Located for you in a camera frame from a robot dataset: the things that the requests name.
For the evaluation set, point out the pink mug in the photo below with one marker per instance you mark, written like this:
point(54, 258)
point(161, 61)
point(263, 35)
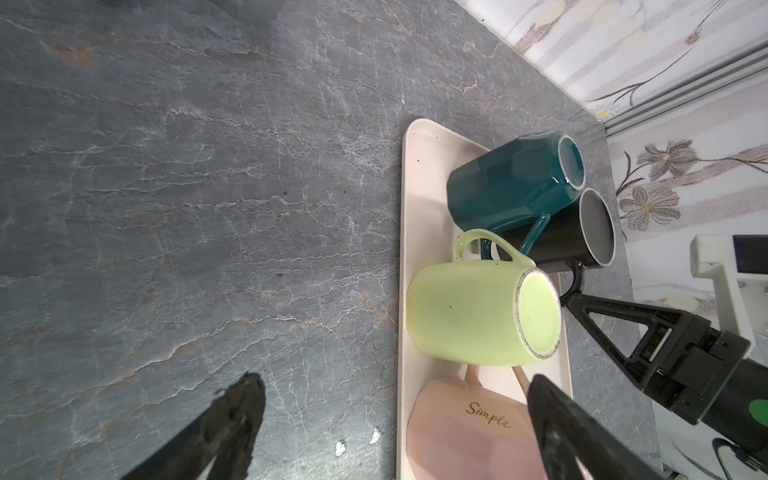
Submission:
point(449, 428)

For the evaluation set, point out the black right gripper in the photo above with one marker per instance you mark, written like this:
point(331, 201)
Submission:
point(677, 358)

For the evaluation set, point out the light green mug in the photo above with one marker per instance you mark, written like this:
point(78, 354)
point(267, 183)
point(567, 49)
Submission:
point(489, 306)

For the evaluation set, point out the black mug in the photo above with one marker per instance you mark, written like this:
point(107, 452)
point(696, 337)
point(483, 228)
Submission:
point(581, 236)

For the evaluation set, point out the dark green mug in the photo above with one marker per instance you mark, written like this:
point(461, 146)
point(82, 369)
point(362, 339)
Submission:
point(523, 182)

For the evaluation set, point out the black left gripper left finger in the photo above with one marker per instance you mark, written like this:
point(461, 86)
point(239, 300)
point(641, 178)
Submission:
point(220, 441)

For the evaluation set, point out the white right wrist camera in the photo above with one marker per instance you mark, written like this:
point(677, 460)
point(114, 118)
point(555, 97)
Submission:
point(737, 267)

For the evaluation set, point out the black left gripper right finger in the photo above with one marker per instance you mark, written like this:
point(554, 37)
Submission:
point(570, 441)

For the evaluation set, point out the beige rectangular tray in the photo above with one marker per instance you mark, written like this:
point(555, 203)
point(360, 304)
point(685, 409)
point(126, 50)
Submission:
point(430, 152)

